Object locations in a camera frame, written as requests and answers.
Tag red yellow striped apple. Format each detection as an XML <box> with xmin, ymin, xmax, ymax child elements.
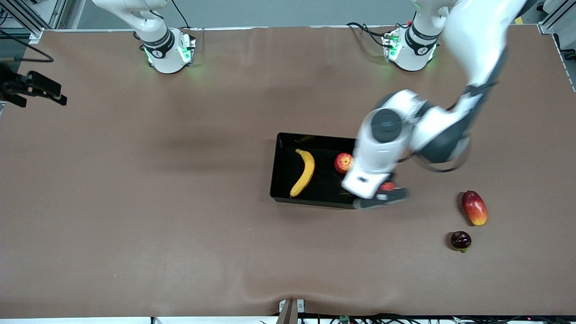
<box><xmin>334</xmin><ymin>153</ymin><xmax>355</xmax><ymax>175</ymax></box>

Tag yellow banana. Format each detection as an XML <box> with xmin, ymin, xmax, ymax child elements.
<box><xmin>289</xmin><ymin>148</ymin><xmax>315</xmax><ymax>198</ymax></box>

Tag black plastic box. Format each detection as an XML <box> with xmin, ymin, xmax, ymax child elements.
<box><xmin>269</xmin><ymin>132</ymin><xmax>360</xmax><ymax>210</ymax></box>

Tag dark purple mangosteen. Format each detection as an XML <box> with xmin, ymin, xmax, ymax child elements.
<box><xmin>450</xmin><ymin>231</ymin><xmax>472</xmax><ymax>253</ymax></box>

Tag red yellow mango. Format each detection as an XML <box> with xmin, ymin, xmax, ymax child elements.
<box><xmin>461</xmin><ymin>190</ymin><xmax>488</xmax><ymax>226</ymax></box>

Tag thin black cable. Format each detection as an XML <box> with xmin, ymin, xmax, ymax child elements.
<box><xmin>0</xmin><ymin>29</ymin><xmax>54</xmax><ymax>63</ymax></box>

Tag aluminium frame profile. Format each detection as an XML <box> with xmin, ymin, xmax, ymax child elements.
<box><xmin>0</xmin><ymin>0</ymin><xmax>68</xmax><ymax>43</ymax></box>
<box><xmin>538</xmin><ymin>0</ymin><xmax>576</xmax><ymax>34</ymax></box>

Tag black cables along table edge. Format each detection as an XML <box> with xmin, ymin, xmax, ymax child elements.
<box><xmin>328</xmin><ymin>314</ymin><xmax>576</xmax><ymax>324</ymax></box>

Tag grey metal camera bracket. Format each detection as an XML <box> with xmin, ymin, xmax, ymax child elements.
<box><xmin>277</xmin><ymin>298</ymin><xmax>305</xmax><ymax>324</ymax></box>

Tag black base cable bundle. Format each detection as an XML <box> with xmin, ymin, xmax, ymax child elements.
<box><xmin>346</xmin><ymin>22</ymin><xmax>392</xmax><ymax>51</ymax></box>

